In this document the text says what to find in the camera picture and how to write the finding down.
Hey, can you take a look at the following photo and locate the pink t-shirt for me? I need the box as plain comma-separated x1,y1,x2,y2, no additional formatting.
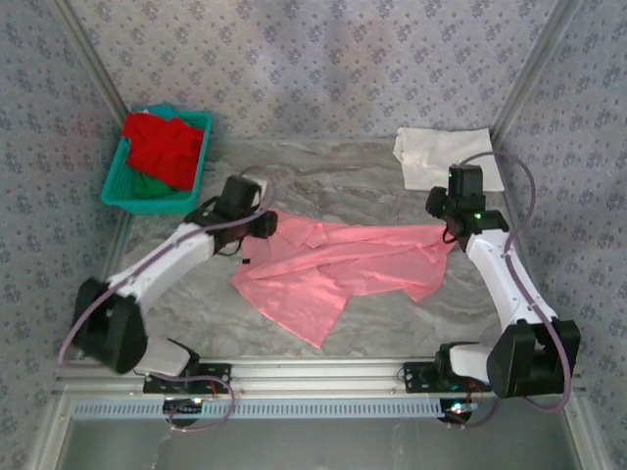
230,209,456,350

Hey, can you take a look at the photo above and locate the white folded t-shirt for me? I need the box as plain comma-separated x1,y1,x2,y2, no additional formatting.
393,126,506,193

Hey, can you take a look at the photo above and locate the green t-shirt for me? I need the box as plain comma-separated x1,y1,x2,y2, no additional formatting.
127,102,192,201

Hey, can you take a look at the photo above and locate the red t-shirt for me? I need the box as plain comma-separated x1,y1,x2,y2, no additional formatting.
121,111,206,191

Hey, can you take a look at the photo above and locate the teal plastic basket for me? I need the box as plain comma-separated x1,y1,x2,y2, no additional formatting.
101,105,214,216

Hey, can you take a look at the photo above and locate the black controller board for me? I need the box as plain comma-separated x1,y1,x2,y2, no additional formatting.
438,399,479,426
163,397,205,427

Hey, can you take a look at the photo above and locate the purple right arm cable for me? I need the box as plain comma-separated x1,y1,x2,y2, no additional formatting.
443,150,572,432

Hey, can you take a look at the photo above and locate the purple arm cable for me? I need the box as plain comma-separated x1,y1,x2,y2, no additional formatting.
57,164,276,433
443,150,572,432

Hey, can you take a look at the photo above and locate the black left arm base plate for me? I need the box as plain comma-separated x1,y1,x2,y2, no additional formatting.
142,361,232,396

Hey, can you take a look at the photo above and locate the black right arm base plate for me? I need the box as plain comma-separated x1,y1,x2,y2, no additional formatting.
403,360,494,396

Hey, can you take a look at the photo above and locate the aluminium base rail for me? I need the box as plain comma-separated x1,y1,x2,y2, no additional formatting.
53,356,587,396

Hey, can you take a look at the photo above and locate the aluminium corner post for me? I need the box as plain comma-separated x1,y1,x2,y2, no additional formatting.
489,0,587,143
51,0,132,117

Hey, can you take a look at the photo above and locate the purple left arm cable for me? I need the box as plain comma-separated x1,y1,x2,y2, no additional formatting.
57,164,276,433

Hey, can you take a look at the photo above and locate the grey slotted cable duct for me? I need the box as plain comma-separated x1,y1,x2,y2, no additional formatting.
71,396,455,421

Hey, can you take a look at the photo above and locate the aluminium frame leg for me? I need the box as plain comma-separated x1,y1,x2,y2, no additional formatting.
560,394,599,470
26,394,74,470

